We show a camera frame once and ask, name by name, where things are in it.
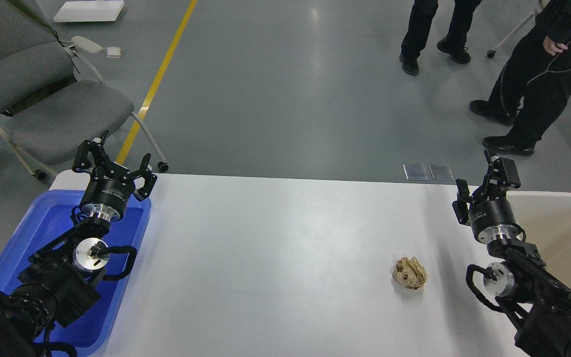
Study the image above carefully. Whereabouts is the metal floor plate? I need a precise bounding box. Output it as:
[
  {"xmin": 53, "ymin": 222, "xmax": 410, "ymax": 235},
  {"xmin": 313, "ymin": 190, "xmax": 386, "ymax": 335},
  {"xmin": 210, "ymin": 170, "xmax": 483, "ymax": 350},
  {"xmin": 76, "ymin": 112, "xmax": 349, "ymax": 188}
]
[
  {"xmin": 429, "ymin": 164, "xmax": 454, "ymax": 181},
  {"xmin": 403, "ymin": 164, "xmax": 429, "ymax": 181}
]

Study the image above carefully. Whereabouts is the blue plastic bin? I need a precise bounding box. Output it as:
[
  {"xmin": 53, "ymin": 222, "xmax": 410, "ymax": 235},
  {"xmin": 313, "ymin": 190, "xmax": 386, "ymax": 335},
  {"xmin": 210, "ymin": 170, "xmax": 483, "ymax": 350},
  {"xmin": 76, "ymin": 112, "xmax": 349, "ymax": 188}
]
[{"xmin": 0, "ymin": 189, "xmax": 152, "ymax": 357}]

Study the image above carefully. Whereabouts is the person in black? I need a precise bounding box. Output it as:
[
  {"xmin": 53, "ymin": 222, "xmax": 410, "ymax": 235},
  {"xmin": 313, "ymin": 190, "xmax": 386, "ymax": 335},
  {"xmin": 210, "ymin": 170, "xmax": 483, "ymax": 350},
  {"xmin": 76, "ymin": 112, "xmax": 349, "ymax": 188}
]
[
  {"xmin": 469, "ymin": 0, "xmax": 571, "ymax": 156},
  {"xmin": 399, "ymin": 0, "xmax": 483, "ymax": 76}
]

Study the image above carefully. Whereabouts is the white flat box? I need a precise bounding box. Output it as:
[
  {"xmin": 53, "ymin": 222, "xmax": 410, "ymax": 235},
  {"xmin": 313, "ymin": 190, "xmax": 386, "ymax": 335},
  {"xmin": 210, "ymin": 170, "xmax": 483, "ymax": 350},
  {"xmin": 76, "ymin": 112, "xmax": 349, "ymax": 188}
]
[{"xmin": 54, "ymin": 0, "xmax": 124, "ymax": 23}]

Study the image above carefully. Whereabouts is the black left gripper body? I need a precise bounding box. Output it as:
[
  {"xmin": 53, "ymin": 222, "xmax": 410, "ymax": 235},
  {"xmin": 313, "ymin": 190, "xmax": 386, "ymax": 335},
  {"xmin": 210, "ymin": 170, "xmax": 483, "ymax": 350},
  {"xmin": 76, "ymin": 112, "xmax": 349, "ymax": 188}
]
[{"xmin": 79, "ymin": 169, "xmax": 135, "ymax": 222}]

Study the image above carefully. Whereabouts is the right metal floor plate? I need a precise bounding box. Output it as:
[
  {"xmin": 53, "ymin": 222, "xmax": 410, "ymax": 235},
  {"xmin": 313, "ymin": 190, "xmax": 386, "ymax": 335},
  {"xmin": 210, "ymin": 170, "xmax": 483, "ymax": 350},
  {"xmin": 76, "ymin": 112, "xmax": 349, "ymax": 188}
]
[{"xmin": 429, "ymin": 164, "xmax": 454, "ymax": 181}]

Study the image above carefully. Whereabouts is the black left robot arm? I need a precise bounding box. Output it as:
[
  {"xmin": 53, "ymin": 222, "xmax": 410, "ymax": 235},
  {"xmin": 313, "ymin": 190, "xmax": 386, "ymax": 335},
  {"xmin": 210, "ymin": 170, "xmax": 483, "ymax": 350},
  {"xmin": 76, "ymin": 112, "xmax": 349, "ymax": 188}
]
[{"xmin": 0, "ymin": 139, "xmax": 157, "ymax": 357}]

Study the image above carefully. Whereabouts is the beige plastic bin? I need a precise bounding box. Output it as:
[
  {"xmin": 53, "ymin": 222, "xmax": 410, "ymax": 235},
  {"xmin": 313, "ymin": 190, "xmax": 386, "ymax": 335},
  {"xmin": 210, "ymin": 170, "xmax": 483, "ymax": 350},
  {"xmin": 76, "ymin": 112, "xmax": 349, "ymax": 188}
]
[{"xmin": 508, "ymin": 191, "xmax": 571, "ymax": 288}]

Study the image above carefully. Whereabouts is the small white floor device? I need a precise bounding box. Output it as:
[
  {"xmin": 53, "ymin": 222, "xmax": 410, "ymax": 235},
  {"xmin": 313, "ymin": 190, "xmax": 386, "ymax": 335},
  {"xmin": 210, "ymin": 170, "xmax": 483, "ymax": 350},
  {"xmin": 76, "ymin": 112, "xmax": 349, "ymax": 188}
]
[{"xmin": 105, "ymin": 47, "xmax": 123, "ymax": 59}]

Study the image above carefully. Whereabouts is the brown paper ball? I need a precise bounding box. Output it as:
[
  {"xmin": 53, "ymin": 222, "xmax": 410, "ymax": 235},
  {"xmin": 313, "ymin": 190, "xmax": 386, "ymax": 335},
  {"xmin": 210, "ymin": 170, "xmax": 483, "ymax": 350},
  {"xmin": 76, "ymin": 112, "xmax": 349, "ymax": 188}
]
[{"xmin": 392, "ymin": 257, "xmax": 428, "ymax": 290}]

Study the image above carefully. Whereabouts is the person in black near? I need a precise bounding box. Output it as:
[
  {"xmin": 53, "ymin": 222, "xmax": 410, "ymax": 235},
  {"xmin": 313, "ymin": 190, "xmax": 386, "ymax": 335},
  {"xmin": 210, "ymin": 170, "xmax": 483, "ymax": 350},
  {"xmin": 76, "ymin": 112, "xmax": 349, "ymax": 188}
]
[{"xmin": 469, "ymin": 0, "xmax": 571, "ymax": 156}]

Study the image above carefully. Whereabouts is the left metal floor plate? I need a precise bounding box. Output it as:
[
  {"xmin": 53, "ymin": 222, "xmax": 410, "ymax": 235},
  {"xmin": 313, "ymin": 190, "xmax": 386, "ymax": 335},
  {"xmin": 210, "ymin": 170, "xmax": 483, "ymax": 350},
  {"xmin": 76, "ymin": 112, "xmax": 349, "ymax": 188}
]
[{"xmin": 403, "ymin": 164, "xmax": 429, "ymax": 181}]

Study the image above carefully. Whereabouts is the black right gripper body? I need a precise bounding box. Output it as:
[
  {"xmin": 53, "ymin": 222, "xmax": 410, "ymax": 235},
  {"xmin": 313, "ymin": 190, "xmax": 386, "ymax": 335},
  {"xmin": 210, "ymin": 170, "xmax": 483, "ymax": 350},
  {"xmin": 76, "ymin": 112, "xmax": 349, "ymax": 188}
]
[{"xmin": 468, "ymin": 196, "xmax": 522, "ymax": 244}]

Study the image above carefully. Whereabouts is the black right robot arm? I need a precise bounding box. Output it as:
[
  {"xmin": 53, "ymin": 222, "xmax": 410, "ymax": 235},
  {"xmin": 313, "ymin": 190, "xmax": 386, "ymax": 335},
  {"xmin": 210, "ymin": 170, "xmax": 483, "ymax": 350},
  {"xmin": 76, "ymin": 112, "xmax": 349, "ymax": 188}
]
[{"xmin": 452, "ymin": 150, "xmax": 571, "ymax": 357}]

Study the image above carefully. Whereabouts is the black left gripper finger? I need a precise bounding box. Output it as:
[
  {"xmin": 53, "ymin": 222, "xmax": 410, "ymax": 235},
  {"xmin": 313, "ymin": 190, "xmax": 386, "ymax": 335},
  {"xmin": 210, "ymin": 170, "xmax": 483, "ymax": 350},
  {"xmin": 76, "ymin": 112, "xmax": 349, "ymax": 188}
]
[
  {"xmin": 72, "ymin": 140, "xmax": 116, "ymax": 176},
  {"xmin": 125, "ymin": 153, "xmax": 157, "ymax": 201}
]

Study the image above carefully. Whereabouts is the person in black far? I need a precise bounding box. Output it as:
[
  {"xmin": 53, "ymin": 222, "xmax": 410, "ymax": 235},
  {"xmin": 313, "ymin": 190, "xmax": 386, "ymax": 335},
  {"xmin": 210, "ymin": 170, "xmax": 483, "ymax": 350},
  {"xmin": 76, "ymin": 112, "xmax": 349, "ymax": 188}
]
[{"xmin": 399, "ymin": 0, "xmax": 483, "ymax": 76}]

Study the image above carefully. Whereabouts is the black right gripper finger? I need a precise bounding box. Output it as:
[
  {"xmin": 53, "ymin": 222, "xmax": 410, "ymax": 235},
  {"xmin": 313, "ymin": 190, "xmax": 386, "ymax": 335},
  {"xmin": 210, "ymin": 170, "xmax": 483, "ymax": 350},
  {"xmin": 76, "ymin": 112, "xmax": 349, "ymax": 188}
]
[
  {"xmin": 474, "ymin": 149, "xmax": 521, "ymax": 201},
  {"xmin": 452, "ymin": 178, "xmax": 474, "ymax": 226}
]

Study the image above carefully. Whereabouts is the grey office chair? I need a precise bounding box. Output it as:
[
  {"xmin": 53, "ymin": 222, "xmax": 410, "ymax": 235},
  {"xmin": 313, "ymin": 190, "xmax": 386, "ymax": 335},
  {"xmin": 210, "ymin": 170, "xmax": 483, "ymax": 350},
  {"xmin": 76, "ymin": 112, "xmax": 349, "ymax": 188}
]
[{"xmin": 0, "ymin": 0, "xmax": 169, "ymax": 180}]

